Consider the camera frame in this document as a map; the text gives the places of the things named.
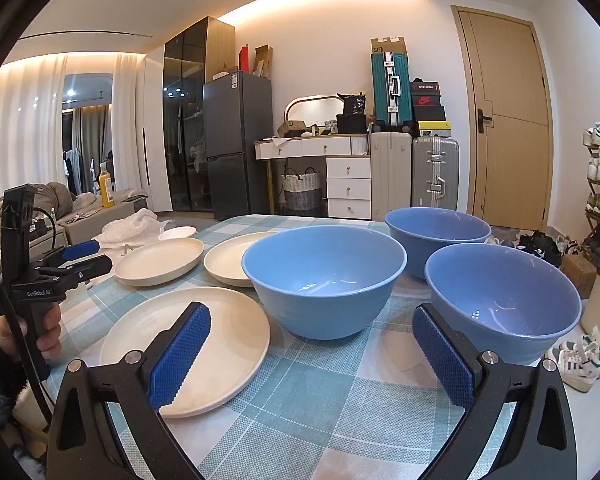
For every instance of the flat cardboard box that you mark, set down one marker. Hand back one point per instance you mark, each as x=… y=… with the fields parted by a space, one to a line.
x=387 y=46

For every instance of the woven laundry basket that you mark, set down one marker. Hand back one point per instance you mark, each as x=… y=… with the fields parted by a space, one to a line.
x=302 y=190

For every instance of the white vanity desk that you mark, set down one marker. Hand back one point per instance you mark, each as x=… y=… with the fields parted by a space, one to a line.
x=347 y=175

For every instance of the pile of assorted shoes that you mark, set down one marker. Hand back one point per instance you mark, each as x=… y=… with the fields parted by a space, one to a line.
x=540 y=247

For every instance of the oval mirror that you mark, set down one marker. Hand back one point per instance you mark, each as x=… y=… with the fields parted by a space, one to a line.
x=312 y=110

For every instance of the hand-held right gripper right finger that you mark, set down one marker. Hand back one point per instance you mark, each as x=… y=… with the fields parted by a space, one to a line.
x=442 y=355

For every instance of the beige suitcase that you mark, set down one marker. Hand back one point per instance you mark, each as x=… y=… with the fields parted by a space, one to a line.
x=390 y=175

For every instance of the open cardboard packaging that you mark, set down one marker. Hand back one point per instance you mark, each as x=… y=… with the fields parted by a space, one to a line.
x=262 y=62

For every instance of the tall red box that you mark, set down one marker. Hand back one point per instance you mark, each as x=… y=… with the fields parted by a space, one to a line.
x=244 y=60

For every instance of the beige sofa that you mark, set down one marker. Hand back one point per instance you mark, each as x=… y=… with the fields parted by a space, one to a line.
x=100 y=212

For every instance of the teal suitcase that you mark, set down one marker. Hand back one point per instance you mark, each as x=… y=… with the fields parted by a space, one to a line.
x=382 y=85

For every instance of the black shoe box red label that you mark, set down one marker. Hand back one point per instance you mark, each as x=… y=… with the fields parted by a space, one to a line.
x=425 y=87

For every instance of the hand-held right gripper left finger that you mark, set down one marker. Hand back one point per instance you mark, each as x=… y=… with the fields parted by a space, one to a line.
x=180 y=355

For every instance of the dark glass cabinet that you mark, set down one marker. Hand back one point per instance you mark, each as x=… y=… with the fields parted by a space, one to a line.
x=185 y=110

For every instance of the blue bowl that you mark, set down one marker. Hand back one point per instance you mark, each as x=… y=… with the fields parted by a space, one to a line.
x=505 y=290
x=435 y=225
x=325 y=270

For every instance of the wooden door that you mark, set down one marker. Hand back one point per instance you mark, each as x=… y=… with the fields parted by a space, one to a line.
x=505 y=85

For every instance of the white plastic bag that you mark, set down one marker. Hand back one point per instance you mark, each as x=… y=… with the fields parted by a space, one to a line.
x=130 y=227

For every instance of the white tall cabinet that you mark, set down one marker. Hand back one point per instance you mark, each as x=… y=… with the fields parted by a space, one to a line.
x=155 y=135

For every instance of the small white dish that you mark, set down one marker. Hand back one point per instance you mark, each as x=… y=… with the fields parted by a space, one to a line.
x=177 y=233

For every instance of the black paper bag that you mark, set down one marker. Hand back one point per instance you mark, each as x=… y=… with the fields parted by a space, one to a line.
x=353 y=105

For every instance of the person's left hand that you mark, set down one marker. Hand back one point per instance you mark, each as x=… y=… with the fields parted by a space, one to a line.
x=52 y=332

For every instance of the grey refrigerator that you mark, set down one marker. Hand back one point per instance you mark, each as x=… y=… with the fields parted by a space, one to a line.
x=237 y=135

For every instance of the brown cardboard box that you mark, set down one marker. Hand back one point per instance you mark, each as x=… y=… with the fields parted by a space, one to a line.
x=579 y=275

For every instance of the yellow and black shoe box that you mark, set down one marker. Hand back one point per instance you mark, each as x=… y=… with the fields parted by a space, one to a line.
x=433 y=129

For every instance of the orange juice bottle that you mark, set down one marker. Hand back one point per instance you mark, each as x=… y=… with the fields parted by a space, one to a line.
x=106 y=190

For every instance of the grey blanket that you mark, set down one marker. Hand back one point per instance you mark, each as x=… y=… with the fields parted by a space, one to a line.
x=40 y=205

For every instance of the silver suitcase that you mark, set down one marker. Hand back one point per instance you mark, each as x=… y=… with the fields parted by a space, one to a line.
x=435 y=175

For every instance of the person's left forearm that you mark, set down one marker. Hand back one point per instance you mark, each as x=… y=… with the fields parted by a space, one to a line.
x=0 y=375

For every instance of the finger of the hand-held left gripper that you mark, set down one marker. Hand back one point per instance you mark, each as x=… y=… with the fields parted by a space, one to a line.
x=82 y=249
x=92 y=266

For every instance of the teal checked tablecloth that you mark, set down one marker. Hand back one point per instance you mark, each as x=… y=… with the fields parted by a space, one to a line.
x=330 y=400

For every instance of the white sheer curtain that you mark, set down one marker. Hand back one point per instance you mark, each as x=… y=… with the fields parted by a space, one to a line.
x=25 y=125

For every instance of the black storage basket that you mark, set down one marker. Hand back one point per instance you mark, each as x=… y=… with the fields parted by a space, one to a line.
x=351 y=124

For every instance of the cream plate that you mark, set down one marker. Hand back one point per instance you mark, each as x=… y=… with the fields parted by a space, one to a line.
x=160 y=260
x=220 y=340
x=225 y=260

